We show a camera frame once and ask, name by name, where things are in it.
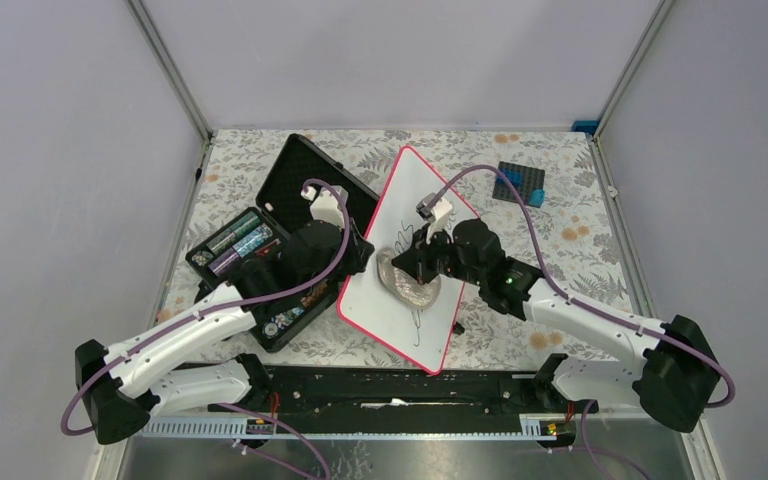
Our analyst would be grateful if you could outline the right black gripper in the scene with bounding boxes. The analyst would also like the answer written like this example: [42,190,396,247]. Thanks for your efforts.
[392,222,485,287]

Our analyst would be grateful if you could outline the glittery silver eraser pad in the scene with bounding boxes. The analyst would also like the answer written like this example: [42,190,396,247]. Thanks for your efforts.
[376,247,442,310]

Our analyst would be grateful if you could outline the pink-framed whiteboard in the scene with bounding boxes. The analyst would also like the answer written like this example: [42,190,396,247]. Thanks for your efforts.
[337,146,478,375]

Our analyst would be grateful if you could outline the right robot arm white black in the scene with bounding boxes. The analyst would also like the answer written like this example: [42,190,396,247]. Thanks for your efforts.
[391,219,721,433]

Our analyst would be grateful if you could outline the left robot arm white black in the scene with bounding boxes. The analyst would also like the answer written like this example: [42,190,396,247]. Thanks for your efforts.
[69,220,374,445]

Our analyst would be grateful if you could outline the black open carrying case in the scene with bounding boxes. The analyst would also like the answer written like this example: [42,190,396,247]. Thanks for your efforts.
[185,134,379,353]

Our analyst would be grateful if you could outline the grey lego plate blue bricks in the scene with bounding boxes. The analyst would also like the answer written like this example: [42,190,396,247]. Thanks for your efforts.
[492,161,546,208]

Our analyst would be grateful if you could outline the floral table cloth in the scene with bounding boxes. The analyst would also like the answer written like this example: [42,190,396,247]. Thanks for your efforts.
[181,129,634,371]

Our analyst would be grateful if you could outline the blue corner block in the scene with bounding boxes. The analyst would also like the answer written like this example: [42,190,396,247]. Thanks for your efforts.
[570,120,600,136]

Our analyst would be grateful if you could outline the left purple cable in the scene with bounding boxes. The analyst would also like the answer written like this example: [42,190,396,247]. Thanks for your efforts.
[60,178,352,437]

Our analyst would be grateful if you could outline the purple cable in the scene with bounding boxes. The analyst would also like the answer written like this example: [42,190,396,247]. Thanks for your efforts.
[60,178,352,437]
[417,164,736,409]

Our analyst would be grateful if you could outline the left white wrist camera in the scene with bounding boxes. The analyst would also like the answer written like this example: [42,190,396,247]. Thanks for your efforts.
[300,186,348,229]

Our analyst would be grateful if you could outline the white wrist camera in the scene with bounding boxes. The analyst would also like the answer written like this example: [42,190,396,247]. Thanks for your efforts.
[300,186,348,229]
[416,193,453,244]

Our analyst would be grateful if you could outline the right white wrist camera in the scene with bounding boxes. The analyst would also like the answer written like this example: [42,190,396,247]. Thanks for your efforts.
[416,193,453,244]

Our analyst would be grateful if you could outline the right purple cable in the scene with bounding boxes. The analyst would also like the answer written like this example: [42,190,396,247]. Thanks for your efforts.
[417,164,736,409]

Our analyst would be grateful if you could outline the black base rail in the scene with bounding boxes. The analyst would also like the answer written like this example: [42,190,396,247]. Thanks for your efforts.
[239,365,599,434]

